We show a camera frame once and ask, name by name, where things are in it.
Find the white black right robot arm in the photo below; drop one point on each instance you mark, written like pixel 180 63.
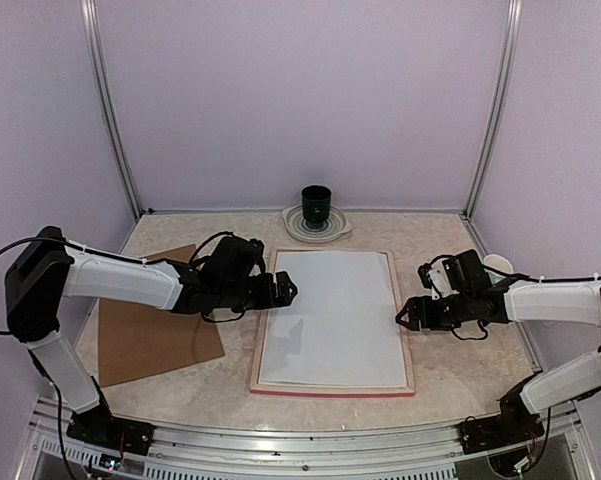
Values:
pixel 465 289

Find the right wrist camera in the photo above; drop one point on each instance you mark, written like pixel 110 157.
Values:
pixel 434 278

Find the left aluminium corner post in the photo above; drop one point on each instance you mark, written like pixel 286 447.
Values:
pixel 98 64

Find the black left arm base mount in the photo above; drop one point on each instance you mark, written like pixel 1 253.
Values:
pixel 115 433

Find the dark green cup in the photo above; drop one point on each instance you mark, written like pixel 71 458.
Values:
pixel 316 204

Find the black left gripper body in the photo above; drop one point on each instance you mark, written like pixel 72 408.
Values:
pixel 252 300

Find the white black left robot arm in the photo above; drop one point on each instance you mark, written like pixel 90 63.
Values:
pixel 51 268

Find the right aluminium corner post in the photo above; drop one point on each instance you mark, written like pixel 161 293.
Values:
pixel 497 107

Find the aluminium front rail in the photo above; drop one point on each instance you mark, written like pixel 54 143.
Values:
pixel 192 452

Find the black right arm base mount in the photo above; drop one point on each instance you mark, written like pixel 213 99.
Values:
pixel 494 432

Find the striped ceramic plate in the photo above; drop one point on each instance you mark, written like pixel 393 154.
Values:
pixel 336 227

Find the aluminium corner post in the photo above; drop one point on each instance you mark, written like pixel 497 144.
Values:
pixel 98 64
pixel 497 107

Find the light blue paper cup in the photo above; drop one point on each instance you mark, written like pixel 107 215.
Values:
pixel 497 267

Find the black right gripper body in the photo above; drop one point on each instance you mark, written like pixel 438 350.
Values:
pixel 443 319

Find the brown backing board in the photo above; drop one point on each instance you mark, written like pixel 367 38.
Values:
pixel 137 341

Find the landscape photo print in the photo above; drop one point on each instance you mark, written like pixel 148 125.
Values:
pixel 330 320

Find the pink wooden picture frame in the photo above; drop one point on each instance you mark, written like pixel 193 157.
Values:
pixel 405 350

